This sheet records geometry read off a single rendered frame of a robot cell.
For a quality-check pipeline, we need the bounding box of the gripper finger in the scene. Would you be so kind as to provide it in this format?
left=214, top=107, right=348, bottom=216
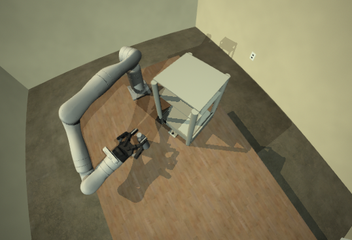
left=126, top=137, right=147, bottom=159
left=116, top=128, right=138, bottom=146

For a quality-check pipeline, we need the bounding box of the grey bottle with cap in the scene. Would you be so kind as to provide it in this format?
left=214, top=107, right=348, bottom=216
left=137, top=133, right=150, bottom=150

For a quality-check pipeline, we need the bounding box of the grey metal shelving unit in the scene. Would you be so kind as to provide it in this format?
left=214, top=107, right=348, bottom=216
left=151, top=52, right=230, bottom=146

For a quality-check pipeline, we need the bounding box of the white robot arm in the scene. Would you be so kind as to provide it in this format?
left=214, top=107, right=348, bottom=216
left=59, top=46, right=145, bottom=195

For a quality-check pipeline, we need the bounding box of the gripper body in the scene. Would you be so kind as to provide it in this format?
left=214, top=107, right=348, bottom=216
left=112, top=141, right=134, bottom=163

